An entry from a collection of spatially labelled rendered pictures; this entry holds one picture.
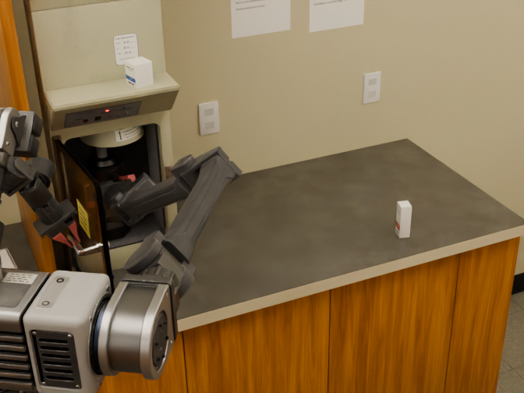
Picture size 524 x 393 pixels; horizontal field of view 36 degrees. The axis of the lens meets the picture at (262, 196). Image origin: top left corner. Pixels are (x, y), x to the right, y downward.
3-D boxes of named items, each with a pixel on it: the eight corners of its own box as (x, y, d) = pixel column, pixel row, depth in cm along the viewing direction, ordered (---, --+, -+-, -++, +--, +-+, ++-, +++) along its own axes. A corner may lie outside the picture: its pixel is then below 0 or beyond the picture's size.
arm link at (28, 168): (-12, 184, 185) (13, 165, 181) (0, 153, 193) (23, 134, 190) (29, 214, 191) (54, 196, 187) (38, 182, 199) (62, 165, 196)
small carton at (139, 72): (126, 83, 207) (124, 60, 204) (143, 78, 209) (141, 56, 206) (136, 88, 203) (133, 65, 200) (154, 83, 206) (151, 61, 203)
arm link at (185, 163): (181, 167, 174) (214, 203, 177) (196, 150, 177) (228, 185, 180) (101, 203, 209) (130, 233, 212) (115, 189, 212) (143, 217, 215)
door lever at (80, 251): (87, 235, 204) (86, 227, 202) (100, 253, 197) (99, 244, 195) (66, 242, 201) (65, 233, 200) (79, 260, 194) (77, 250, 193)
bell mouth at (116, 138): (73, 128, 230) (71, 110, 228) (134, 117, 237) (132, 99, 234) (88, 152, 216) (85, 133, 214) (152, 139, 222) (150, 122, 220)
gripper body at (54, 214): (36, 228, 196) (19, 207, 192) (71, 203, 198) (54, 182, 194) (44, 240, 191) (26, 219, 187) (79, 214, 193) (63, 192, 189)
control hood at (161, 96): (48, 128, 208) (42, 91, 203) (169, 106, 219) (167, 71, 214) (57, 145, 198) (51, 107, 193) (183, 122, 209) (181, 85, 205)
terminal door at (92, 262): (76, 267, 227) (56, 136, 208) (116, 324, 204) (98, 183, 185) (73, 267, 227) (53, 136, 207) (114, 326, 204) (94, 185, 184)
